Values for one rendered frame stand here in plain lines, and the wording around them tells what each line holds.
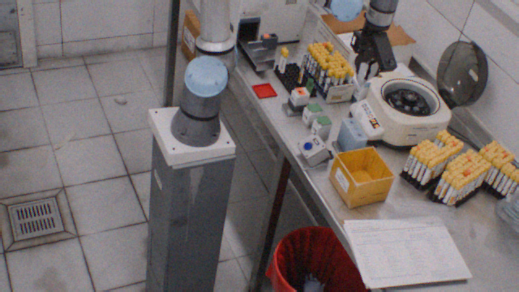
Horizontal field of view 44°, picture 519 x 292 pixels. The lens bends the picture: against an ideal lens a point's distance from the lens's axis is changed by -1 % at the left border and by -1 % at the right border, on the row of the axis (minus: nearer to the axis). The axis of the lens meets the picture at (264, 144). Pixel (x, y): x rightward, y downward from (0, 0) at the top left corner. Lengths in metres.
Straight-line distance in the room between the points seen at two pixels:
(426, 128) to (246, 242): 1.10
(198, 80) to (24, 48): 2.01
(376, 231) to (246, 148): 1.58
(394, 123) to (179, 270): 0.88
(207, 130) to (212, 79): 0.17
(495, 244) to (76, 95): 2.34
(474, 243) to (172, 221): 0.91
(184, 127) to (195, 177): 0.16
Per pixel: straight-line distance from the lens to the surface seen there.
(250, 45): 2.35
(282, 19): 2.43
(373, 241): 1.82
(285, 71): 2.31
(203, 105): 1.84
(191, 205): 2.05
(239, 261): 2.82
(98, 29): 3.80
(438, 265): 1.83
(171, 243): 2.17
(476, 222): 2.02
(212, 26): 1.88
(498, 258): 1.96
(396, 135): 2.10
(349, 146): 2.01
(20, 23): 3.63
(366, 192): 1.88
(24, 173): 3.16
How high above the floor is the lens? 2.20
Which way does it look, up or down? 41 degrees down
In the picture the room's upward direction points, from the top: 11 degrees clockwise
